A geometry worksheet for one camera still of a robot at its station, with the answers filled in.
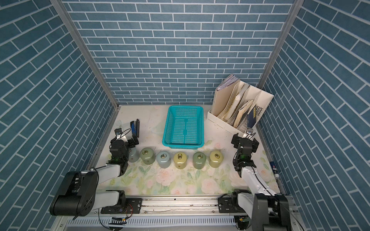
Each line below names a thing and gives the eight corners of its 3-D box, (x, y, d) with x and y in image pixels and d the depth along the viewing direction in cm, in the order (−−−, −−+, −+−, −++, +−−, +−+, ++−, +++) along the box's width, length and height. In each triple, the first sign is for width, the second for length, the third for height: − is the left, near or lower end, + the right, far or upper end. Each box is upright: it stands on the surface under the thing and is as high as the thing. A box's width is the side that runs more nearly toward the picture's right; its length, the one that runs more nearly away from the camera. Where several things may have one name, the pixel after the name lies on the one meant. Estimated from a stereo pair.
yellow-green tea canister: (209, 167, 89) (211, 161, 82) (208, 157, 94) (210, 150, 86) (221, 167, 89) (224, 161, 82) (220, 157, 94) (222, 150, 86)
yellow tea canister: (174, 169, 87) (173, 163, 81) (175, 157, 92) (174, 151, 85) (186, 169, 87) (186, 163, 81) (186, 157, 92) (186, 151, 86)
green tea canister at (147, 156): (142, 164, 90) (138, 158, 83) (144, 154, 95) (141, 147, 88) (154, 164, 90) (151, 158, 83) (156, 154, 95) (153, 147, 88)
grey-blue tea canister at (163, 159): (157, 168, 88) (155, 162, 81) (159, 157, 93) (157, 150, 86) (170, 168, 88) (168, 162, 81) (171, 157, 93) (169, 150, 86)
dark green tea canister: (195, 170, 88) (195, 165, 81) (191, 159, 92) (191, 153, 85) (206, 167, 89) (207, 161, 82) (202, 156, 94) (203, 150, 87)
